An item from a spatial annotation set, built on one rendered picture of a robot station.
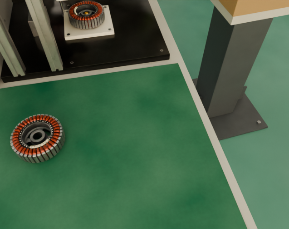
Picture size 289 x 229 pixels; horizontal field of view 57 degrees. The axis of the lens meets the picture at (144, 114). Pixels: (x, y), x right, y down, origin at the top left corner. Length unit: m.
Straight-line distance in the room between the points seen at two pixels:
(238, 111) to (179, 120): 1.06
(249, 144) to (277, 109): 0.34
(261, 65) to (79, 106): 1.58
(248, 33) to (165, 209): 0.88
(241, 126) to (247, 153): 0.17
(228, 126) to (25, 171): 1.21
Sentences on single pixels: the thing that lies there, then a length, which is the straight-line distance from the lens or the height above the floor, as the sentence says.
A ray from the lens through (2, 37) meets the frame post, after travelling 0.72.
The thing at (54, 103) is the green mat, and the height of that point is 0.75.
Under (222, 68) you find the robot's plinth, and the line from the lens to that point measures 1.31.
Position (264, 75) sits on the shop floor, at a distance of 1.99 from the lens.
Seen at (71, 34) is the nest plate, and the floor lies 0.78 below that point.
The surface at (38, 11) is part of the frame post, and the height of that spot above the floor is 0.95.
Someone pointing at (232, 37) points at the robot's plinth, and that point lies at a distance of 1.20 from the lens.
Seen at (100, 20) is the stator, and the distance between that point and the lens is 0.87.
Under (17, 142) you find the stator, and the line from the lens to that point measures 0.63.
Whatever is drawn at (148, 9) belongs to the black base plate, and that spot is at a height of 0.77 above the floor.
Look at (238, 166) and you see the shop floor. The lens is 1.50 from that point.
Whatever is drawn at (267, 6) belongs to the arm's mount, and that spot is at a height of 0.77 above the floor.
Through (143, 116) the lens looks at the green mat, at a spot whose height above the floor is 0.75.
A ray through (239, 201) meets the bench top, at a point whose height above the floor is 0.75.
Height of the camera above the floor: 1.27
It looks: 53 degrees down
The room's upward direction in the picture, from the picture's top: straight up
